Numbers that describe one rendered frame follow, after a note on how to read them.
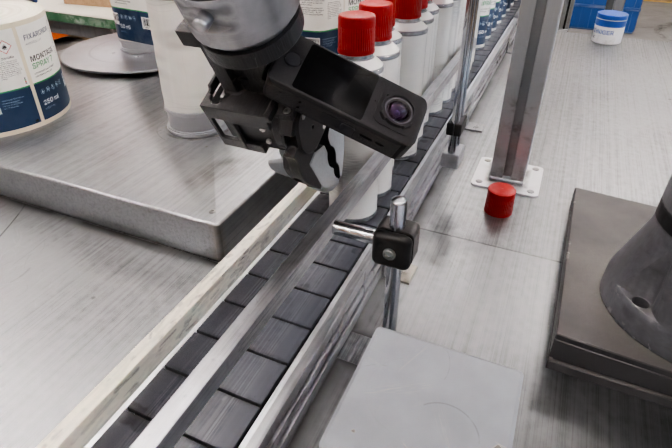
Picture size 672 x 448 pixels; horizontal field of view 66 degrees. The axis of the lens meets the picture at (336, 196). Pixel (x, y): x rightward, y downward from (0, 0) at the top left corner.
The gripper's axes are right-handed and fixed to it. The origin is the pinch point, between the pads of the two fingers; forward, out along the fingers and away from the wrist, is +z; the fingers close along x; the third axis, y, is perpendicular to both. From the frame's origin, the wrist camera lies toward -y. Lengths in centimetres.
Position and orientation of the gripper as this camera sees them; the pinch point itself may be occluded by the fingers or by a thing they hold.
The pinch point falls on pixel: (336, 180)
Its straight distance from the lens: 50.3
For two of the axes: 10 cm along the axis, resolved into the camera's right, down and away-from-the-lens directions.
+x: -3.5, 8.4, -4.1
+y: -9.1, -2.2, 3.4
